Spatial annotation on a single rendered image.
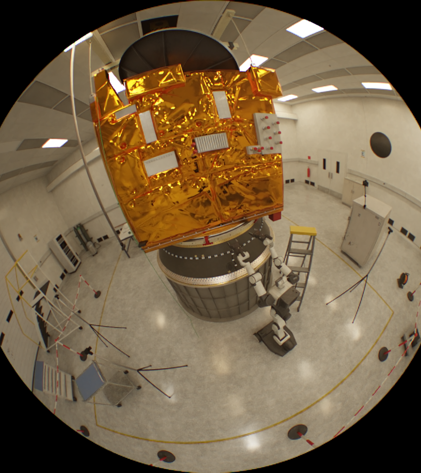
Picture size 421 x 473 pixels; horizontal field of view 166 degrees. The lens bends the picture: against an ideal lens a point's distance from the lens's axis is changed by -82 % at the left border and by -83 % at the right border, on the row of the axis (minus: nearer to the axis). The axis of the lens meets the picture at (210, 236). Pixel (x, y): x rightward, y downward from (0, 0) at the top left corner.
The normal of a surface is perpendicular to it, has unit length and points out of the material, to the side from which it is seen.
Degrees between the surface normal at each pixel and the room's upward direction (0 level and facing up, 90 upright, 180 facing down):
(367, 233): 90
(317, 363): 0
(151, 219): 86
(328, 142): 90
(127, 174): 92
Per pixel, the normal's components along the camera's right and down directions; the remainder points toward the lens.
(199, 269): -0.22, 0.13
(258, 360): -0.21, -0.81
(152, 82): 0.26, 0.56
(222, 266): 0.03, 0.09
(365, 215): -0.95, 0.31
